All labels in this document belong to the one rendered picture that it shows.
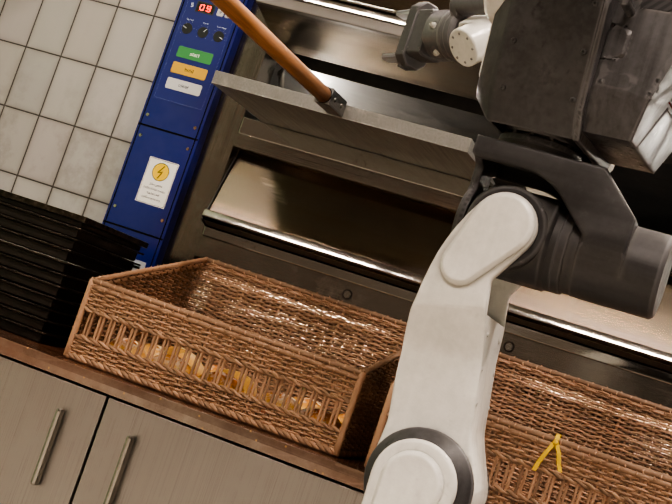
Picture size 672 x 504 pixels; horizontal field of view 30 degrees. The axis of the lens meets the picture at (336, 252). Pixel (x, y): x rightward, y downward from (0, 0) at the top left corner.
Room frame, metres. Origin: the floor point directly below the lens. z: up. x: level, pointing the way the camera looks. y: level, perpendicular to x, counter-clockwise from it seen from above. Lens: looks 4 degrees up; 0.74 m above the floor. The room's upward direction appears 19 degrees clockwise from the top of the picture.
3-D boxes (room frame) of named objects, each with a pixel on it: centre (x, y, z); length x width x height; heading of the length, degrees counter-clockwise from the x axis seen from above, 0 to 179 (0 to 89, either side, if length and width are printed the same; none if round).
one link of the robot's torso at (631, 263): (1.66, -0.28, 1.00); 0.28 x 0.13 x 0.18; 71
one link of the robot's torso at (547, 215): (1.68, -0.22, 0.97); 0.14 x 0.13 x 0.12; 161
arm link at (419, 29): (2.13, -0.04, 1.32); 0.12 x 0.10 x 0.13; 36
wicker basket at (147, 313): (2.43, 0.08, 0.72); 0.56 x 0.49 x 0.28; 72
